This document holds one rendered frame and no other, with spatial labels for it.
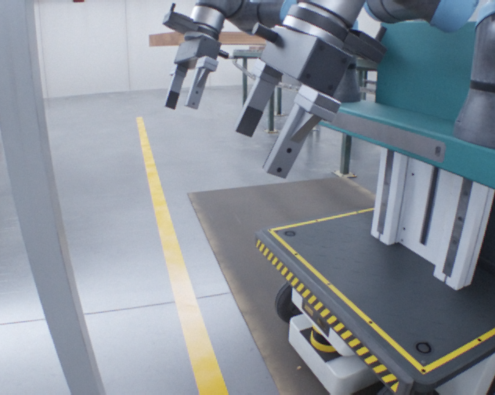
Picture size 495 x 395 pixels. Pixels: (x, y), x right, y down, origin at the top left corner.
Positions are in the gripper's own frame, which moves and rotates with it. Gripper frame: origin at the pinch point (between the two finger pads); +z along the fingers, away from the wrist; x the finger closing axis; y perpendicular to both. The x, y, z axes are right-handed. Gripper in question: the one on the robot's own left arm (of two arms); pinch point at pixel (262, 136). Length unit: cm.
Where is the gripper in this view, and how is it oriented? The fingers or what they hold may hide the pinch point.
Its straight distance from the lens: 48.5
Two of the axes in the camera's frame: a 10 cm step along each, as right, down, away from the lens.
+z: -4.2, 8.4, 3.4
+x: 2.7, 4.7, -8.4
